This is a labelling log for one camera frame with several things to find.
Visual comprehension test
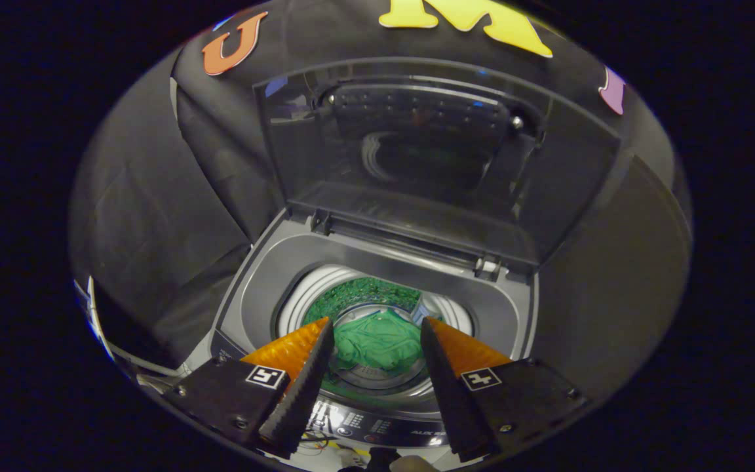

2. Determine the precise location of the dark washing machine lid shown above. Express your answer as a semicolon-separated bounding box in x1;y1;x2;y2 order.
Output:
253;58;622;275

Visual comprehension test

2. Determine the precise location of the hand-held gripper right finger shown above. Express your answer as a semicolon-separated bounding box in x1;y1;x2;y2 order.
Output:
420;317;591;463

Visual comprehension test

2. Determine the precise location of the green polo shirt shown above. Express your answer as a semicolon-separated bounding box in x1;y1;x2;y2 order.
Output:
332;309;425;374

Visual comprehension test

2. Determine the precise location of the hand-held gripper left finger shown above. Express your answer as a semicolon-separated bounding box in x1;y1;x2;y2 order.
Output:
163;317;336;459

